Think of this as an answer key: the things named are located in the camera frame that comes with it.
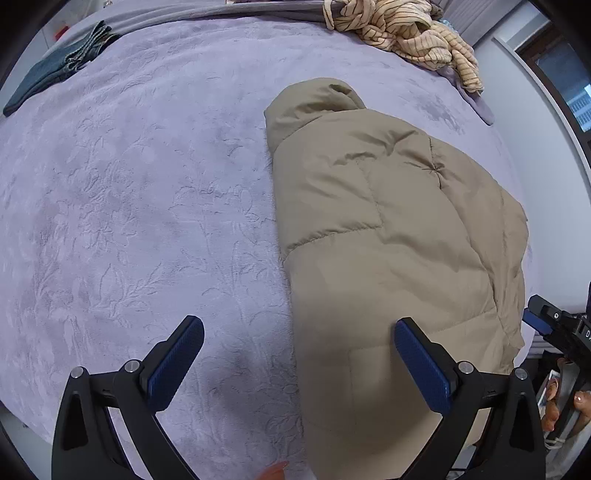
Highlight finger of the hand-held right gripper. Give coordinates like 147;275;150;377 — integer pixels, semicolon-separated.
523;294;562;336

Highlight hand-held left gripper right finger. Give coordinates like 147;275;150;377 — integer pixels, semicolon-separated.
395;316;547;480

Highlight person's foot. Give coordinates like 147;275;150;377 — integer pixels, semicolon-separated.
543;390;591;435

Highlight khaki down jacket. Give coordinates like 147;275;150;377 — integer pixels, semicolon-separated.
263;78;530;480

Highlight yellow striped knit garment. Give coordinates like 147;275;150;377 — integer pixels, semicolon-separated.
321;0;485;94

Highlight dark framed window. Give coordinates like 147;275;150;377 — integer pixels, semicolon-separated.
513;30;591;151

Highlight pinkish rounded object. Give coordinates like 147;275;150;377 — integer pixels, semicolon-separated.
257;460;291;480

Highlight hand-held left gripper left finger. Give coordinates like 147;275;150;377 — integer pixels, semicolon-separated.
51;315;205;480

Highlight small printed packet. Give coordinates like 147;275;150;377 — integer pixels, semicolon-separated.
546;369;563;403

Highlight folded blue jeans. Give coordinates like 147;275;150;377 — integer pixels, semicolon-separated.
2;21;123;118

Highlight lavender embossed bed blanket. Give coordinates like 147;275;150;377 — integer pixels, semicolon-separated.
0;16;532;480

